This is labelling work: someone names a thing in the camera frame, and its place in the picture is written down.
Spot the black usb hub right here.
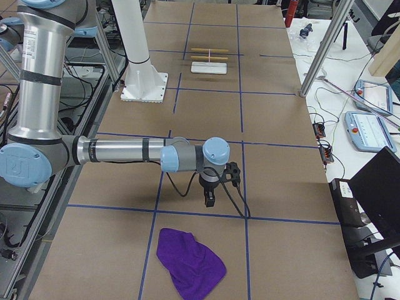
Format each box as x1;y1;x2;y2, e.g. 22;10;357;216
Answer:
319;144;334;166

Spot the grey aluminium frame post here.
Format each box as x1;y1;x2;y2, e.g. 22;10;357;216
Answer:
299;0;354;98

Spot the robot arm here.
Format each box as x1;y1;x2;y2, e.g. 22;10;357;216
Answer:
1;1;230;207

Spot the black usb hub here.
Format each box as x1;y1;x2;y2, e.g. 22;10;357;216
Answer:
319;144;334;166
312;122;326;139

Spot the red cylinder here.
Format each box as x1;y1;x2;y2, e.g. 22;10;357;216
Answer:
284;0;298;28

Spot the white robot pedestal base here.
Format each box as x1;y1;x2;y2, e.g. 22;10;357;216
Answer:
112;0;168;103

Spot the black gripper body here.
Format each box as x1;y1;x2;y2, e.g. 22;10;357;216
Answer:
199;175;219;197

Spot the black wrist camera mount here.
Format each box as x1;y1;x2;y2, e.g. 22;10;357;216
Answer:
224;162;241;188

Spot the black usb hub left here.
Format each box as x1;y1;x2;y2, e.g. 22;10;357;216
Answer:
312;122;326;139

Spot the upper teach pendant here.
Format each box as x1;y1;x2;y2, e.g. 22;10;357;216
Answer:
352;79;393;116

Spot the teach pendant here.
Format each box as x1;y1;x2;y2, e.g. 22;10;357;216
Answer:
352;79;393;116
344;111;397;153

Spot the lower teach pendant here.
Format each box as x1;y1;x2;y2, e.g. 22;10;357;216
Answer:
344;111;397;153

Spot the purple towel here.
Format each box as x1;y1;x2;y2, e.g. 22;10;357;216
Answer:
156;228;227;299

